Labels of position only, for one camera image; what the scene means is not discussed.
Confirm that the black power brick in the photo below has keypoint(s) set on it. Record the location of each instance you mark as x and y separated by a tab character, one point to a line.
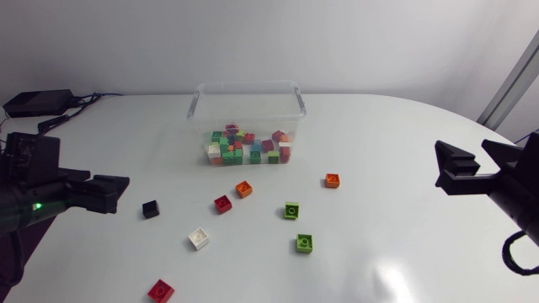
38	102

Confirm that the red toy brick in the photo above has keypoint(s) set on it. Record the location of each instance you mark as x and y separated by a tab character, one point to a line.
285	154
160	291
223	204
268	145

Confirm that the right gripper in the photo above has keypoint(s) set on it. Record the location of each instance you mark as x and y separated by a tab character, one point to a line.
522	189

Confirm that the clear plastic container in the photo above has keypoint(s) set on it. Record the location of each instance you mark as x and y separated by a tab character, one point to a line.
246	109

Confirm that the black toy brick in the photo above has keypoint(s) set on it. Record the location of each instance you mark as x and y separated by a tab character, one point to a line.
151	209

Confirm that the white toy brick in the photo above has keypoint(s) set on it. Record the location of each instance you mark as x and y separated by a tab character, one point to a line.
214	151
199	238

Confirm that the green toy brick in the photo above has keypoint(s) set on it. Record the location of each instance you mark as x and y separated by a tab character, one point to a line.
273	157
304	243
291	210
232	157
255	157

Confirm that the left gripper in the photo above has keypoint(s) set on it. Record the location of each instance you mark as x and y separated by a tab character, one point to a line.
29	208

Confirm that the orange toy brick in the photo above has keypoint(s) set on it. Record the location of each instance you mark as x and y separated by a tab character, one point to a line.
243	189
332	180

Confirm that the pile of toy bricks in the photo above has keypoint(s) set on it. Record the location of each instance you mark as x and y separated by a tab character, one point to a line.
236	138

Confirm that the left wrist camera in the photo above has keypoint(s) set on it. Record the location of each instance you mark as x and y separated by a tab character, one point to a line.
33	157

